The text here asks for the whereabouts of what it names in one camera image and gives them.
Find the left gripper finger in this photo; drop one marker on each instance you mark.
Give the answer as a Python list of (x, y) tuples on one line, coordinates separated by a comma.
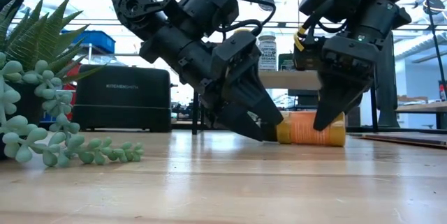
[(241, 121), (260, 102)]

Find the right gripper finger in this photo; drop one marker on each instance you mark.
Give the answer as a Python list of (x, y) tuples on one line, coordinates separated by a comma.
[(335, 102), (356, 104)]

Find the orange spice grinder black cap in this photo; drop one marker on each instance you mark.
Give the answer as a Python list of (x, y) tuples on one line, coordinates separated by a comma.
[(307, 130)]

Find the dark green spice tin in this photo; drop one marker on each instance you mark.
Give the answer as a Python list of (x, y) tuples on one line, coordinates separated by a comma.
[(286, 63)]

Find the white round lid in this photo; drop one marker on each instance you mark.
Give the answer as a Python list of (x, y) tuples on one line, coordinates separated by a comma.
[(267, 53)]

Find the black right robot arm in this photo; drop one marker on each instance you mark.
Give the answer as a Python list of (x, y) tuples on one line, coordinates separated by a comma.
[(370, 14)]

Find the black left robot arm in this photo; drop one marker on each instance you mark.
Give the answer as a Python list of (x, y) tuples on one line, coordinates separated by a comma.
[(167, 42)]

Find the wooden shelf with black legs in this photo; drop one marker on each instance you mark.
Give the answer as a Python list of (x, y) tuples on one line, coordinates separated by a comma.
[(290, 79)]

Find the blue shelf bin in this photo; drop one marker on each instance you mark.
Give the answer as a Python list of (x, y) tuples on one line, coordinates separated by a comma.
[(97, 40)]

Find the canyon landscape print book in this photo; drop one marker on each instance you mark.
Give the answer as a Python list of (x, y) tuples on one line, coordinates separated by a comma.
[(401, 140)]

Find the wooden background table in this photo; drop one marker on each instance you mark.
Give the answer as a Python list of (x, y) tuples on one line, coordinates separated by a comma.
[(422, 107)]

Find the black toaster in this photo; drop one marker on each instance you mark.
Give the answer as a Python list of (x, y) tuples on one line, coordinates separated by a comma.
[(122, 98)]

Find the potted artificial succulent plant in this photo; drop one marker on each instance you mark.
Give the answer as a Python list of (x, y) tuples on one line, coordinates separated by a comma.
[(38, 77)]

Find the black aluminium table frame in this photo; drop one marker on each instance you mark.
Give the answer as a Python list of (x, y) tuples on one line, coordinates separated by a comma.
[(384, 130)]

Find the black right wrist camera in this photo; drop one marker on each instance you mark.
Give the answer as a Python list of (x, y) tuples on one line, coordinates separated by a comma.
[(309, 54)]

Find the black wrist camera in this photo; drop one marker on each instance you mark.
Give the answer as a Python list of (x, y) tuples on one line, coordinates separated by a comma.
[(309, 54), (235, 47)]

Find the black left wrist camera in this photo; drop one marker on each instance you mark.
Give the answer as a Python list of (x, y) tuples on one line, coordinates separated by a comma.
[(235, 47)]

